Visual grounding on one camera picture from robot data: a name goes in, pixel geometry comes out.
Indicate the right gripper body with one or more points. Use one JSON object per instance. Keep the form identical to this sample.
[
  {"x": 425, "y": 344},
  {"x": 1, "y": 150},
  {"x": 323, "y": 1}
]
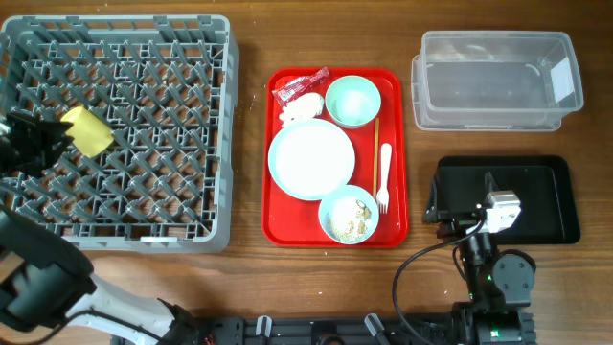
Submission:
[{"x": 457, "y": 222}]

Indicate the yellow plastic cup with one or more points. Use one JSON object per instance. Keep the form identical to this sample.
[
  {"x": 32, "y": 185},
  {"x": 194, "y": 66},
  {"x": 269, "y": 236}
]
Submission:
[{"x": 90, "y": 135}]

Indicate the wooden chopstick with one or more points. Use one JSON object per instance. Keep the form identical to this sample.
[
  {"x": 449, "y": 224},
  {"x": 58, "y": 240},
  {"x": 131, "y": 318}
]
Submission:
[{"x": 376, "y": 155}]

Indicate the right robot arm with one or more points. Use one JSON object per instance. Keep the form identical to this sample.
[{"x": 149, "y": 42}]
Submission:
[{"x": 499, "y": 283}]

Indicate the large light blue plate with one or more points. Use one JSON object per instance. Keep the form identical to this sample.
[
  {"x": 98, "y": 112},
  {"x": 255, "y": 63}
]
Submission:
[{"x": 311, "y": 159}]

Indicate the red plastic tray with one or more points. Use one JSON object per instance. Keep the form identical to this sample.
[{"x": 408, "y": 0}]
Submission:
[{"x": 288, "y": 221}]

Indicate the small blue bowl with crumbs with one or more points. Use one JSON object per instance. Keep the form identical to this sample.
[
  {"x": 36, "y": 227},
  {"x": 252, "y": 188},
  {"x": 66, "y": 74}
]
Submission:
[{"x": 348, "y": 215}]

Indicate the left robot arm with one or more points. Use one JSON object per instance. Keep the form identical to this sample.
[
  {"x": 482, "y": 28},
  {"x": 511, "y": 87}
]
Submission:
[{"x": 45, "y": 280}]

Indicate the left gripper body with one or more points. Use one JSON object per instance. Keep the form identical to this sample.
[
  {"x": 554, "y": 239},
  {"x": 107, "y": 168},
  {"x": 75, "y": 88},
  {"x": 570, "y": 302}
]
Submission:
[{"x": 27, "y": 149}]

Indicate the clear plastic bin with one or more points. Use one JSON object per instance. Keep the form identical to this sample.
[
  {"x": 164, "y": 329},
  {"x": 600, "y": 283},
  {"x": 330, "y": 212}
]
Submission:
[{"x": 495, "y": 81}]

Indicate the black plastic tray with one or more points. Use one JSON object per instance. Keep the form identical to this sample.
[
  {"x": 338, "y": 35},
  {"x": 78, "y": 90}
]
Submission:
[{"x": 542, "y": 183}]

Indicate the red snack wrapper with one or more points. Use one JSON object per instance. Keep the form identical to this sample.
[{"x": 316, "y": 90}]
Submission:
[{"x": 298, "y": 87}]

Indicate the white plastic fork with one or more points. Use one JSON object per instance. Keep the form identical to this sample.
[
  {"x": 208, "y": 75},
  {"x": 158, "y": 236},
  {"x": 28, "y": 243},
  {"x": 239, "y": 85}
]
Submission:
[{"x": 382, "y": 196}]

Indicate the grey dishwasher rack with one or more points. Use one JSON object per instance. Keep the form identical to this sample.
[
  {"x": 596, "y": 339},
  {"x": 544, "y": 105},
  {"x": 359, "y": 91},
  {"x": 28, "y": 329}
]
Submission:
[{"x": 167, "y": 87}]

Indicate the white napkin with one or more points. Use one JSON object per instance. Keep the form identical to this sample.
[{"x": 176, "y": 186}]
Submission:
[{"x": 308, "y": 106}]

